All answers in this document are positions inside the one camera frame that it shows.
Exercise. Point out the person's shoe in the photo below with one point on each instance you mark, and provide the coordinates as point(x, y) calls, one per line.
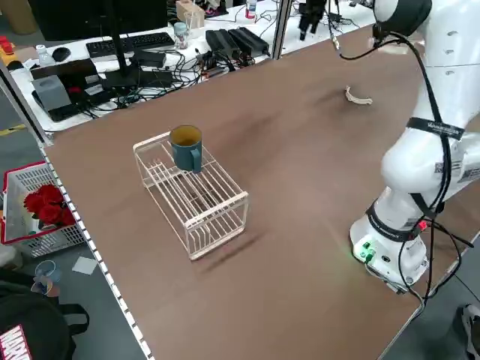
point(470, 330)

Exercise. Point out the red rose bunch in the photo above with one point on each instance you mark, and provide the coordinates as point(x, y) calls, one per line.
point(48, 204)

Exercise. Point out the clear water bottle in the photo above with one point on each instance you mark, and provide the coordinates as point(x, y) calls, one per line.
point(44, 55)

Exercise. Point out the black monitor stand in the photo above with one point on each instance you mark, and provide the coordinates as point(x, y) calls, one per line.
point(122, 56)

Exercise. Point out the white bottle red label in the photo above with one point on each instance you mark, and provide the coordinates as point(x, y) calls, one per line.
point(251, 9)

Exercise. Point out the black computer mouse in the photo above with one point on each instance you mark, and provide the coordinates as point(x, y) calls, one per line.
point(61, 54)

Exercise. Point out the small white PVC pipe clamp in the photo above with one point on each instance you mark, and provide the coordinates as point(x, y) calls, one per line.
point(352, 99)

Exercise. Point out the light wooden box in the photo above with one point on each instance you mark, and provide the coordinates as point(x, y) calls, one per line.
point(191, 13)

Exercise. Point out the black flat desk device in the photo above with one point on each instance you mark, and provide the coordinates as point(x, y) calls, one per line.
point(82, 71)

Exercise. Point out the white basket red rim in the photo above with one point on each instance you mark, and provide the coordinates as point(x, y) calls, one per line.
point(22, 176)

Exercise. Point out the aluminium frame post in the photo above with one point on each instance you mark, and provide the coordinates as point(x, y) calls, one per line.
point(282, 28)

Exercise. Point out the white desk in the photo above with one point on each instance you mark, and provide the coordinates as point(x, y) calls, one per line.
point(236, 17)

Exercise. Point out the small black power adapter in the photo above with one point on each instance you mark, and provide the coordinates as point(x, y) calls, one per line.
point(150, 58)

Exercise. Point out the teal mug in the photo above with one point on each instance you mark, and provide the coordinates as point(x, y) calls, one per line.
point(183, 157)

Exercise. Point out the clear blue cup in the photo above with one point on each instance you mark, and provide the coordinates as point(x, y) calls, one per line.
point(47, 275)

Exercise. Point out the white square sheet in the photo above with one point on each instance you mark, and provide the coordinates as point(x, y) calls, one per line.
point(84, 265)

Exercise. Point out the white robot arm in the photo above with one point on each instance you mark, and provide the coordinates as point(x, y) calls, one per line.
point(412, 168)

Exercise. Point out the grey box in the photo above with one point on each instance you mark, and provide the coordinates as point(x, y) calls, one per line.
point(52, 93)

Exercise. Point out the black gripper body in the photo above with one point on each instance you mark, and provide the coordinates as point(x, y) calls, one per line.
point(315, 9)

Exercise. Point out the clear glass jar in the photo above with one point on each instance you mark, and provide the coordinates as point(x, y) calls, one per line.
point(181, 35)

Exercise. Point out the aluminium table edge rail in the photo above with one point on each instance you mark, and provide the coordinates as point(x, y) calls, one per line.
point(93, 247)

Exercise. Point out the black power brick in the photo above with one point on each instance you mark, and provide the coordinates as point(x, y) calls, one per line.
point(221, 43)
point(249, 39)

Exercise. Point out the black backpack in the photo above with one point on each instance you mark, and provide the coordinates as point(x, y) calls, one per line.
point(33, 322)

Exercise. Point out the black computer monitor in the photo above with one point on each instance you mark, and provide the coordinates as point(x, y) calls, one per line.
point(75, 18)

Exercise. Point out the black keyboard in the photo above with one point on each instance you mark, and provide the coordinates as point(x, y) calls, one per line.
point(131, 42)

